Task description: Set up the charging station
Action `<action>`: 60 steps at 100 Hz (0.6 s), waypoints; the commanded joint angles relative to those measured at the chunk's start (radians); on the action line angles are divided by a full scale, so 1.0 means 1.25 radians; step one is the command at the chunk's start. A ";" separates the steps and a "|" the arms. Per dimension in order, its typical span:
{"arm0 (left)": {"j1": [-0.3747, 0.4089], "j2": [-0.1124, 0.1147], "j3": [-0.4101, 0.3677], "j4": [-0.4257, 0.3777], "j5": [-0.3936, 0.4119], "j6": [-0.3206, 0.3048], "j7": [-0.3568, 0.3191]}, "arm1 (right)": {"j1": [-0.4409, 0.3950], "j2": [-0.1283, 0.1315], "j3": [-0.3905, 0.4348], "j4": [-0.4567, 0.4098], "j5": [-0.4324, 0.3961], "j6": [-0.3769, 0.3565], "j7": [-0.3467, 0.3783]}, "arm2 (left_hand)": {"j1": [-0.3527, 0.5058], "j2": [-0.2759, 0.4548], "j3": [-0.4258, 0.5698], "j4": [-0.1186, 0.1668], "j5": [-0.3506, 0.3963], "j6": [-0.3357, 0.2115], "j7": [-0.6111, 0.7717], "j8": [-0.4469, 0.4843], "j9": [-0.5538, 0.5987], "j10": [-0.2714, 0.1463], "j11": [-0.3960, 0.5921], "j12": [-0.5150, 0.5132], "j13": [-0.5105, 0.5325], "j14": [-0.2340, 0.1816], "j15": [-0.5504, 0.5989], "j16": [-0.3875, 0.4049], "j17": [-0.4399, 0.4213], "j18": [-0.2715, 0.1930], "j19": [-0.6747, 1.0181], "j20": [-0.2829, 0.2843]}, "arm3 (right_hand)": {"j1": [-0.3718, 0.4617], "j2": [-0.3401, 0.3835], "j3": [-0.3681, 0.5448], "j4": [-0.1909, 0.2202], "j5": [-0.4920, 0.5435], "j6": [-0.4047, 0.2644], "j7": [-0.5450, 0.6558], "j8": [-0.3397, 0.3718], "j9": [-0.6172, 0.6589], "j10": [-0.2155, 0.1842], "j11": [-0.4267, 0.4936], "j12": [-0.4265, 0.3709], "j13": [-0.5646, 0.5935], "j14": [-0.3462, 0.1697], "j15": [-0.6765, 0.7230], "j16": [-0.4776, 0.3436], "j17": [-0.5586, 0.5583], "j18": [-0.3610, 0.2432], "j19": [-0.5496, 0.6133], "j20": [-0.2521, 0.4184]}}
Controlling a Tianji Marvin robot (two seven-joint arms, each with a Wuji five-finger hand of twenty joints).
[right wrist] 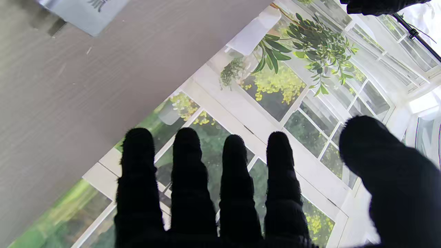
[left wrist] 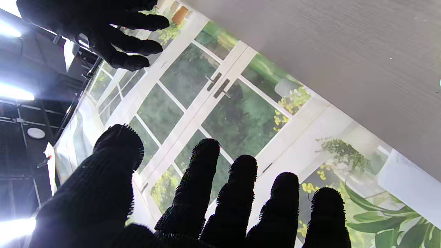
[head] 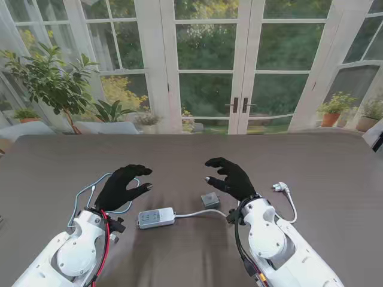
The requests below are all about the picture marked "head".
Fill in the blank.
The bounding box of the white power cord with plug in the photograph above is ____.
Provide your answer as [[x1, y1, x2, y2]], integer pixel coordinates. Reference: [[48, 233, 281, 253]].
[[174, 181, 298, 224]]

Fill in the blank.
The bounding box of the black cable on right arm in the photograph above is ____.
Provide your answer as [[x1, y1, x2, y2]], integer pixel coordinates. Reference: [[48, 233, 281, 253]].
[[235, 221, 261, 279]]

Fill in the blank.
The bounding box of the white board with black edge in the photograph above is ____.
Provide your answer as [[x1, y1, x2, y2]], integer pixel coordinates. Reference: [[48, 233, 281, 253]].
[[361, 118, 383, 153]]

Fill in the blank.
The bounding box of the printed garden window backdrop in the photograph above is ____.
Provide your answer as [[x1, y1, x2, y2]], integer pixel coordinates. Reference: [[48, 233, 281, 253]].
[[0, 0, 383, 135]]

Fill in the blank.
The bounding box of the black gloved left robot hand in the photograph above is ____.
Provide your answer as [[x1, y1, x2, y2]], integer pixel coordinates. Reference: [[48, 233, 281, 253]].
[[94, 164, 154, 212]]

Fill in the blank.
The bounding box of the light blue USB cable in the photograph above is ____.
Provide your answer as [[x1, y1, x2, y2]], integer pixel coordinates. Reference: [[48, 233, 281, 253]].
[[68, 172, 141, 230]]

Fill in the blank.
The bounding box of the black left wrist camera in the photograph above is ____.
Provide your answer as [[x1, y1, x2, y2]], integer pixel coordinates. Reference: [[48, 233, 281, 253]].
[[109, 217, 126, 234]]

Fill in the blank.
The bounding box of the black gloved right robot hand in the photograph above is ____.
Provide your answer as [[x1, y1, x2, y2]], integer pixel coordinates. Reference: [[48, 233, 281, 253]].
[[204, 157, 257, 201]]

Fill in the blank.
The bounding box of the red cable on left arm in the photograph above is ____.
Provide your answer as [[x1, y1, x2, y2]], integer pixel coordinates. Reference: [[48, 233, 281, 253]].
[[89, 209, 110, 287]]

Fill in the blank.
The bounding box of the white power strip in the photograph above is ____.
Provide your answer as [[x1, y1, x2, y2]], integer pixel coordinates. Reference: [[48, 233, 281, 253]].
[[136, 207, 177, 230]]

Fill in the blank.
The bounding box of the grey USB charger block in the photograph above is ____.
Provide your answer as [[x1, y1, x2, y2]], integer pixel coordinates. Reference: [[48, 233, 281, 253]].
[[200, 193, 221, 209]]

